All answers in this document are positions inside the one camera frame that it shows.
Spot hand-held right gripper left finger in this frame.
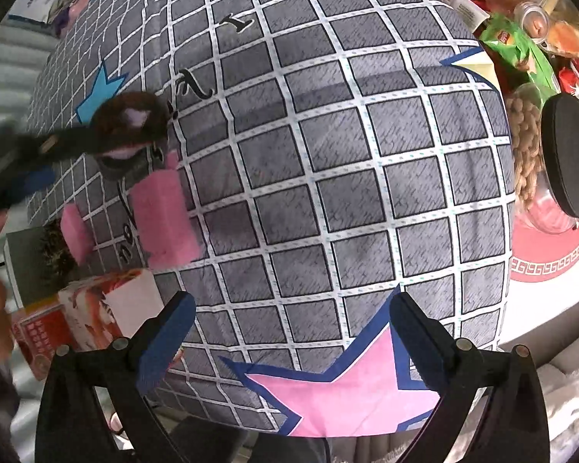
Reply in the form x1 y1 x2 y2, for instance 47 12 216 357
35 291 197 463

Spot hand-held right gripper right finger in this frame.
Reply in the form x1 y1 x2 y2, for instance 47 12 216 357
388 292 551 463

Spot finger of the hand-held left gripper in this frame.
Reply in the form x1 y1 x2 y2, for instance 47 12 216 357
5 164 59 203
29 125 102 160

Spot brown pink plush toy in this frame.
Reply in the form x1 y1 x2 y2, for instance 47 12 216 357
89 91 172 157

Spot small pink sponge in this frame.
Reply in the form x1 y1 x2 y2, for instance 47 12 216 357
59 203 95 267

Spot leopard print cloth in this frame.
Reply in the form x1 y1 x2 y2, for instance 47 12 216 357
36 219 78 281

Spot pale pleated curtain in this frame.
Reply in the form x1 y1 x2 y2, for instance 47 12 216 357
0 19 59 136

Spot red printed packet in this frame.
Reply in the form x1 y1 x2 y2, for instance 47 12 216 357
10 267 184 382

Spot large pink sponge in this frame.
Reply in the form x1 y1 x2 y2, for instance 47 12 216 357
128 149 203 268

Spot pink cloth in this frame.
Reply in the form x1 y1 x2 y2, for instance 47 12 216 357
58 0 107 25

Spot red round patterned mat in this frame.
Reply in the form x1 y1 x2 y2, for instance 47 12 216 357
509 217 579 285

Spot grey checked blanket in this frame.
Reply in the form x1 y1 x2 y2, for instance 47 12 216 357
26 0 517 439

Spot bag of peanuts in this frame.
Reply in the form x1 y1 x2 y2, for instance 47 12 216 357
504 91 548 213

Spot black round disc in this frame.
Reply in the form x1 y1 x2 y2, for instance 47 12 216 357
539 93 579 220

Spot red snack packet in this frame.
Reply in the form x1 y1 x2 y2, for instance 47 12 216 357
557 58 579 121

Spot green snack packet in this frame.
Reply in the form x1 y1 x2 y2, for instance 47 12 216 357
477 12 560 95

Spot white bottle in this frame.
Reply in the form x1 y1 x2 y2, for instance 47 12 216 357
446 0 490 27

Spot clear plastic jar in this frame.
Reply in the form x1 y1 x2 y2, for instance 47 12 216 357
514 0 553 46

